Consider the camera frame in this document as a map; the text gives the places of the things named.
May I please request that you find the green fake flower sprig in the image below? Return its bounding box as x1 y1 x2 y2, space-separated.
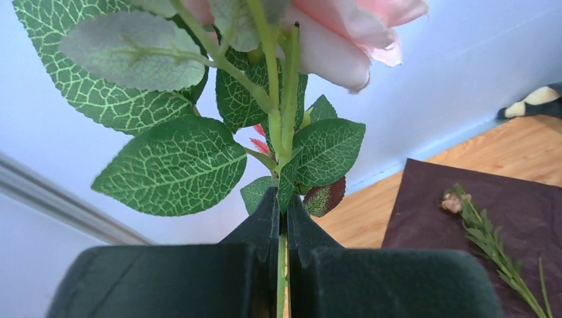
440 184 553 318

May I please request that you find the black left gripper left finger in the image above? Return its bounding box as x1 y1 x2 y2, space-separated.
47 187 280 318

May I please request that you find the black floral plush blanket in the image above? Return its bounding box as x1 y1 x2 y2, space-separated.
496 82 561 120

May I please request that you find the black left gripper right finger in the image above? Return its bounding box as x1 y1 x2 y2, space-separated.
286 196 504 318

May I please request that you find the dark red wrapping paper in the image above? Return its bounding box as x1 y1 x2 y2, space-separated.
382 160 561 317

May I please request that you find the pink fake rose stem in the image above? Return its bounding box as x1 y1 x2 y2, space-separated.
13 1 429 317

